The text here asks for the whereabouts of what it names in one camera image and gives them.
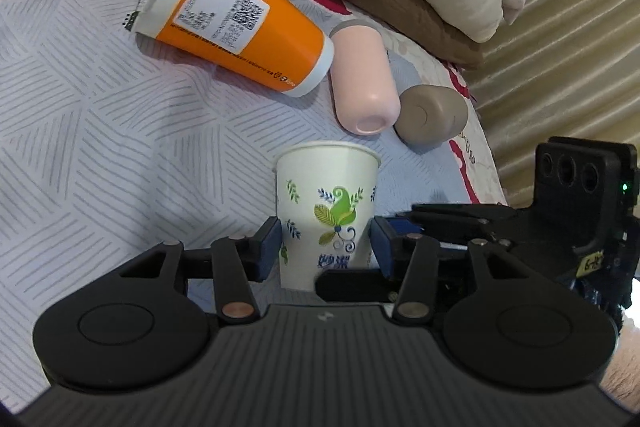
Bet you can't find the white floral paper cup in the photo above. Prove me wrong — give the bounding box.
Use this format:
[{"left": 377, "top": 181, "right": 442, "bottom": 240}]
[{"left": 274, "top": 141, "right": 381, "bottom": 291}]

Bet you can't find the orange paper cup with label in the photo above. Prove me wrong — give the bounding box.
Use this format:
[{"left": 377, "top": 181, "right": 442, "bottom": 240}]
[{"left": 132, "top": 0, "right": 334, "bottom": 98}]

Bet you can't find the right hand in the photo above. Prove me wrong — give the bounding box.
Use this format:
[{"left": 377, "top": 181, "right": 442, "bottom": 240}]
[{"left": 600, "top": 317, "right": 640, "bottom": 413}]

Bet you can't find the cream heart pattern bedspread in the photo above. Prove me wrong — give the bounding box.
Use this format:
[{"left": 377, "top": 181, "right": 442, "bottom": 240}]
[{"left": 290, "top": 0, "right": 506, "bottom": 204}]

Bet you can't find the brown tumbler lid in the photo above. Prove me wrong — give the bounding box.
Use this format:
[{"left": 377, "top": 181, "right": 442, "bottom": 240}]
[{"left": 394, "top": 84, "right": 469, "bottom": 148}]

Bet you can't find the pink tumbler bottle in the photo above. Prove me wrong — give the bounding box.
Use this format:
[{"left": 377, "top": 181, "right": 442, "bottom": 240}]
[{"left": 330, "top": 20, "right": 400, "bottom": 136}]

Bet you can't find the grey striped white cloth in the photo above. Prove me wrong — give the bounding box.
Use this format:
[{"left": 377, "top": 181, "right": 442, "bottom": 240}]
[{"left": 0, "top": 0, "right": 467, "bottom": 413}]

